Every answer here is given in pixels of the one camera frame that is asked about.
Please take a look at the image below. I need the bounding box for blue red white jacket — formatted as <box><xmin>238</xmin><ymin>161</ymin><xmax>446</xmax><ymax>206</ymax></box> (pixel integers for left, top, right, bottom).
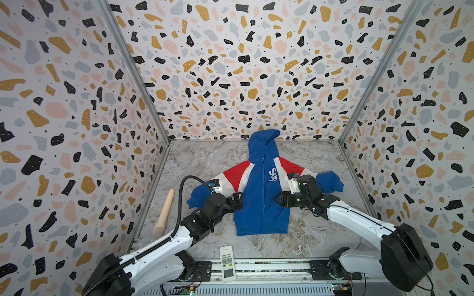
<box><xmin>186</xmin><ymin>129</ymin><xmax>344</xmax><ymax>237</ymax></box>

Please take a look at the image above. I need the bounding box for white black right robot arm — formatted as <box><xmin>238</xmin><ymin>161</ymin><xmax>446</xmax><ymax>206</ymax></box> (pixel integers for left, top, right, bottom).
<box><xmin>274</xmin><ymin>173</ymin><xmax>433</xmax><ymax>292</ymax></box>

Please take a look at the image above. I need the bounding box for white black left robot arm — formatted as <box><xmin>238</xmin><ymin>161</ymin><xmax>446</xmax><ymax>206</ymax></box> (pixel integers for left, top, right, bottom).
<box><xmin>82</xmin><ymin>192</ymin><xmax>243</xmax><ymax>296</ymax></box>

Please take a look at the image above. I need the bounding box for beige wooden rolling pin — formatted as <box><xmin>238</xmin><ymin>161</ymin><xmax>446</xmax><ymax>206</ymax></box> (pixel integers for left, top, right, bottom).
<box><xmin>153</xmin><ymin>189</ymin><xmax>175</xmax><ymax>238</ymax></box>

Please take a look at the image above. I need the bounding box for white remote control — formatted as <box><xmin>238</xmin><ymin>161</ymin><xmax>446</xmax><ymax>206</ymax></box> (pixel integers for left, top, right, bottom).
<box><xmin>220</xmin><ymin>245</ymin><xmax>237</xmax><ymax>283</ymax></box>

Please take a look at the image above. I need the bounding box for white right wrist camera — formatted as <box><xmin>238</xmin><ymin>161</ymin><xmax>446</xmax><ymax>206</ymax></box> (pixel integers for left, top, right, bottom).
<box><xmin>287</xmin><ymin>173</ymin><xmax>301</xmax><ymax>194</ymax></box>

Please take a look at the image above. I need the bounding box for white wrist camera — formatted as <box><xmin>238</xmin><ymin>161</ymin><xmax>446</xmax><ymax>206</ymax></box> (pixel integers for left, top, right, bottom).
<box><xmin>287</xmin><ymin>173</ymin><xmax>301</xmax><ymax>194</ymax></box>
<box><xmin>207</xmin><ymin>179</ymin><xmax>223</xmax><ymax>195</ymax></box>

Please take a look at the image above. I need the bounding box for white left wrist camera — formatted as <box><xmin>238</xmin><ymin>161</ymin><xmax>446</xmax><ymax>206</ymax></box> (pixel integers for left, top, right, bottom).
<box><xmin>207</xmin><ymin>179</ymin><xmax>223</xmax><ymax>195</ymax></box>

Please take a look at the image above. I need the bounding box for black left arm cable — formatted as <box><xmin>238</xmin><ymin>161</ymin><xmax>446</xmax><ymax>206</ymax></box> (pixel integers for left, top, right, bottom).
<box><xmin>83</xmin><ymin>175</ymin><xmax>216</xmax><ymax>296</ymax></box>

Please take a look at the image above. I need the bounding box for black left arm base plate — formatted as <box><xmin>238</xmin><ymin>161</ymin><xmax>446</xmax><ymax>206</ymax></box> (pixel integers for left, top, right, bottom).
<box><xmin>177</xmin><ymin>261</ymin><xmax>212</xmax><ymax>282</ymax></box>

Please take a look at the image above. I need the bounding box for aluminium mounting rail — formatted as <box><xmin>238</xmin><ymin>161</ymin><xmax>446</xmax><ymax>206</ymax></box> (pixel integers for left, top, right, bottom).
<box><xmin>101</xmin><ymin>257</ymin><xmax>417</xmax><ymax>296</ymax></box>

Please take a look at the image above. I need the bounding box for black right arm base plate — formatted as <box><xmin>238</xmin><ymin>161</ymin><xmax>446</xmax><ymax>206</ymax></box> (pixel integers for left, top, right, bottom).
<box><xmin>309</xmin><ymin>259</ymin><xmax>363</xmax><ymax>281</ymax></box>

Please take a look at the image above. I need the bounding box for left aluminium corner post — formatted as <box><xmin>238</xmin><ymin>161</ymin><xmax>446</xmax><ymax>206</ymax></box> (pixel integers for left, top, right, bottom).
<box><xmin>96</xmin><ymin>0</ymin><xmax>170</xmax><ymax>146</ymax></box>

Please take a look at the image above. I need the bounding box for aluminium corner post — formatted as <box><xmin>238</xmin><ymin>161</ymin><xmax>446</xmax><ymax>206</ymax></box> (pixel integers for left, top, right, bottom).
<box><xmin>338</xmin><ymin>0</ymin><xmax>423</xmax><ymax>146</ymax></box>
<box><xmin>96</xmin><ymin>0</ymin><xmax>170</xmax><ymax>146</ymax></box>

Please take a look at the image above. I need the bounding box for right aluminium corner post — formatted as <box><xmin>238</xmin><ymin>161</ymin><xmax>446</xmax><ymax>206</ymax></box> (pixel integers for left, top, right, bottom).
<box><xmin>338</xmin><ymin>0</ymin><xmax>423</xmax><ymax>146</ymax></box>

